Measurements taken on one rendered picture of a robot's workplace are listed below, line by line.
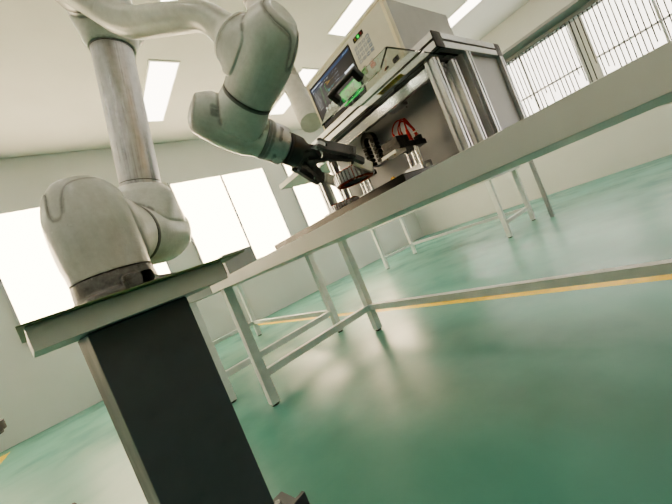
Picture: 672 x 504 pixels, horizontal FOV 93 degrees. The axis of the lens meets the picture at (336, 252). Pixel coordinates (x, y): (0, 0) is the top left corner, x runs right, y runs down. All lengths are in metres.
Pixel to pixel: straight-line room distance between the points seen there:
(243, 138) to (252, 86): 0.11
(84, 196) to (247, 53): 0.42
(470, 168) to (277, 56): 0.38
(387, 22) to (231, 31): 0.61
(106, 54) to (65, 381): 4.62
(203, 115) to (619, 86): 0.64
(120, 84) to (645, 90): 1.05
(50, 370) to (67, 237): 4.61
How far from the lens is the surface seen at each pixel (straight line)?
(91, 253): 0.77
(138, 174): 1.00
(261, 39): 0.66
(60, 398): 5.38
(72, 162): 5.90
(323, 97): 1.38
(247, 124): 0.72
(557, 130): 0.55
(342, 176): 0.85
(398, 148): 1.04
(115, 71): 1.10
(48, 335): 0.66
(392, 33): 1.18
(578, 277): 1.61
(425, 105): 1.23
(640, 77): 0.54
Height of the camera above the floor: 0.68
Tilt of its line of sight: 1 degrees down
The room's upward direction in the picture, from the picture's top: 23 degrees counter-clockwise
